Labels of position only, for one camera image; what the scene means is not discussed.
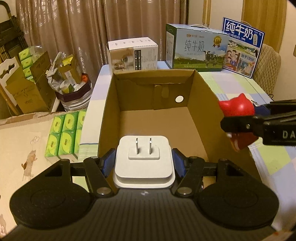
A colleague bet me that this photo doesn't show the red pig toy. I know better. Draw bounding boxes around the red pig toy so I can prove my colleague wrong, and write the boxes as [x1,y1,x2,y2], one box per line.
[219,93,258,152]

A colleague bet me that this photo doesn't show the white power adapter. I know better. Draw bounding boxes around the white power adapter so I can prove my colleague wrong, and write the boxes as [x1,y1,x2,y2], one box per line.
[113,136,176,189]

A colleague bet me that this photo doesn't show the quilted beige chair cover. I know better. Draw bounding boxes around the quilted beige chair cover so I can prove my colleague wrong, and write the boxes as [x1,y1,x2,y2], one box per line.
[253,44,281,94]

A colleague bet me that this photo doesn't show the green tissue packs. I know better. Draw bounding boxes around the green tissue packs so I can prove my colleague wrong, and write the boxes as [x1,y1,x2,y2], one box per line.
[45,109,87,164]

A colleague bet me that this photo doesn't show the brown cardboard box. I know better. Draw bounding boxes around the brown cardboard box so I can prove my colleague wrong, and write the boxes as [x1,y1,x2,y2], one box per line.
[99,70,259,178]

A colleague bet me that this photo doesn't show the dark blue milk carton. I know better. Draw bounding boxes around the dark blue milk carton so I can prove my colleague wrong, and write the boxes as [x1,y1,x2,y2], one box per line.
[222,18,265,78]

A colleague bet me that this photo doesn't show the bin with trash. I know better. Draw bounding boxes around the bin with trash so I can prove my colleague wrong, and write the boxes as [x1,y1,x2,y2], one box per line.
[46,52,92,111]

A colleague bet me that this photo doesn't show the light blue milk carton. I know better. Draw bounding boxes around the light blue milk carton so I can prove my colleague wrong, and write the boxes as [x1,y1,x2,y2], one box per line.
[165,24,230,72]

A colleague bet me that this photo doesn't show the yellow wooden door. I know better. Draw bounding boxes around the yellow wooden door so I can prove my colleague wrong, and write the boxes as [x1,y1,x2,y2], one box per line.
[241,0,287,52]

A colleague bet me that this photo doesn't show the white appliance box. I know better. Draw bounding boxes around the white appliance box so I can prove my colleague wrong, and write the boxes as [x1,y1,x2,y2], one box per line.
[106,37,158,74]

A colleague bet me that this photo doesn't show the brown curtain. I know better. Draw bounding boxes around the brown curtain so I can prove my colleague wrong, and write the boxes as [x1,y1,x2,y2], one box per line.
[16,0,189,82]

